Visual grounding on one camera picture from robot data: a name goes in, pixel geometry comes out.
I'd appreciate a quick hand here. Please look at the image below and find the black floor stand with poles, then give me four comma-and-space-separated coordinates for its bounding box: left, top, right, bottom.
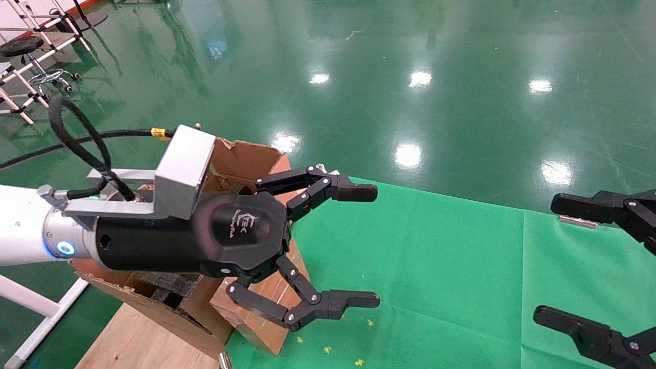
51, 0, 108, 34

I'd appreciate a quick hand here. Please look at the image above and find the small brown cardboard box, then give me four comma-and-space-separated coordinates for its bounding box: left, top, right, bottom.
210, 225, 312, 356

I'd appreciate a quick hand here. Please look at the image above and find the black round stool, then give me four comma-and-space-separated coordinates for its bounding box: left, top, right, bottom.
0, 35, 81, 95

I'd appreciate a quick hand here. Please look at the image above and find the small white pipe table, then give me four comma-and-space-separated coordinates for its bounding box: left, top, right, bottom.
0, 64, 52, 126

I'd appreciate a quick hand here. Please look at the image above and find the large open cardboard carton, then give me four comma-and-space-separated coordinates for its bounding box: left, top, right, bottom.
69, 137, 308, 359

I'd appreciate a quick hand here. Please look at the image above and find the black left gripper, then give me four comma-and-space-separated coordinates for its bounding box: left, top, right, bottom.
95, 192, 293, 280

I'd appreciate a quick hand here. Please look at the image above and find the black foam pad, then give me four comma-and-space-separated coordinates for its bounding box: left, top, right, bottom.
137, 272, 200, 308

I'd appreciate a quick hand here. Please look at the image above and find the white pipe support frame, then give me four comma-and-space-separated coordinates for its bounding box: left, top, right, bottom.
0, 274, 90, 369

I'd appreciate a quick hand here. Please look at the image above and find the long white pipe table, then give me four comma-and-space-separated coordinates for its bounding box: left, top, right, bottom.
0, 0, 93, 83

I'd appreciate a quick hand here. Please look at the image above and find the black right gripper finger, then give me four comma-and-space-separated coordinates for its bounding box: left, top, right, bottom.
551, 190, 656, 255
533, 305, 656, 369

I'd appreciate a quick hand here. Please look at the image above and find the green cloth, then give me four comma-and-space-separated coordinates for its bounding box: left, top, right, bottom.
224, 173, 656, 369

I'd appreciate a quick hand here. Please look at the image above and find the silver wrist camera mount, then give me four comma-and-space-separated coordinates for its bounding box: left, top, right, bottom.
64, 125, 217, 221

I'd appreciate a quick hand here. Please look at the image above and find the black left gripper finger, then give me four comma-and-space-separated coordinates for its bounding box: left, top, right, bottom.
255, 165, 379, 222
225, 256, 381, 333

